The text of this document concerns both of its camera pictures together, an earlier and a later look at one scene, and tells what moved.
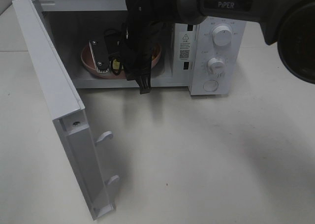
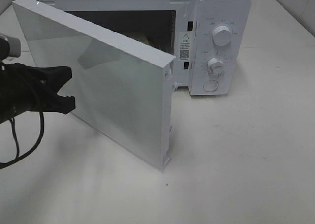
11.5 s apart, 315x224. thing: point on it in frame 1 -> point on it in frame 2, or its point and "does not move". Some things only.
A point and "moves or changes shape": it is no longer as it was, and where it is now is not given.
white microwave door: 61,110 -> 123,90
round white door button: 210,85 does not move
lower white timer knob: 215,66 does not move
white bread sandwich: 116,62 moves or changes shape
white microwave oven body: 209,58 does not move
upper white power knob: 222,35 does not move
